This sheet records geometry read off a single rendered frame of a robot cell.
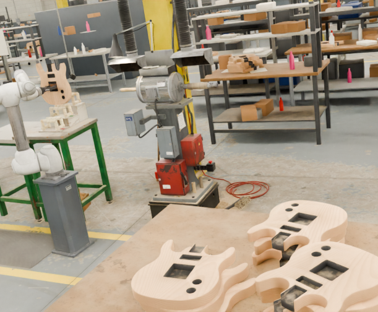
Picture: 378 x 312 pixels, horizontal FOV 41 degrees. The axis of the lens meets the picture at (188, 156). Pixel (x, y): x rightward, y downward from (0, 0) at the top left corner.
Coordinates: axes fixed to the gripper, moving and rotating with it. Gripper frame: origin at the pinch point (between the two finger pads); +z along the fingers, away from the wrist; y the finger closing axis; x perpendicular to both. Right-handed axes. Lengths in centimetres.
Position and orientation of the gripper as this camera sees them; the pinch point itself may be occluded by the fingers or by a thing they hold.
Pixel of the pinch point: (52, 86)
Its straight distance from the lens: 513.7
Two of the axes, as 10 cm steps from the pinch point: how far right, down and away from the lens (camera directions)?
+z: 4.2, -3.4, 8.4
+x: -1.4, -9.4, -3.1
